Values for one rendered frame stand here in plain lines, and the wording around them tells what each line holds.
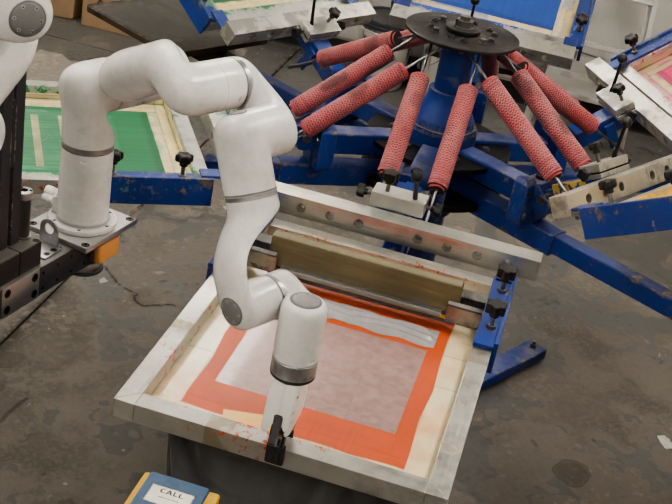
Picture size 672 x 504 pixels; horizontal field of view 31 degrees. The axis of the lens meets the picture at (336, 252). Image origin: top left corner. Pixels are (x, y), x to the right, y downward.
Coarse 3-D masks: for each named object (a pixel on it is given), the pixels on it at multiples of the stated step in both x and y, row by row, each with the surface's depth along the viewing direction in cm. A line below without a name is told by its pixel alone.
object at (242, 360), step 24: (312, 288) 256; (240, 336) 235; (264, 336) 236; (336, 336) 241; (216, 360) 226; (240, 360) 228; (264, 360) 229; (192, 384) 219; (216, 384) 220; (240, 384) 221; (264, 384) 222; (312, 384) 225; (216, 408) 213; (240, 408) 215; (264, 408) 216
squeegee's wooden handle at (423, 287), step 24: (288, 240) 251; (312, 240) 252; (288, 264) 253; (312, 264) 252; (336, 264) 250; (360, 264) 249; (384, 264) 248; (384, 288) 250; (408, 288) 248; (432, 288) 247; (456, 288) 246
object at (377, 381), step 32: (416, 320) 251; (352, 352) 236; (384, 352) 238; (416, 352) 240; (320, 384) 225; (352, 384) 227; (384, 384) 229; (416, 384) 230; (320, 416) 216; (352, 416) 218; (384, 416) 220; (416, 416) 221; (352, 448) 210; (384, 448) 211
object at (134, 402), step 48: (336, 240) 269; (480, 288) 263; (192, 336) 231; (144, 384) 210; (480, 384) 228; (192, 432) 204; (240, 432) 203; (336, 480) 201; (384, 480) 198; (432, 480) 200
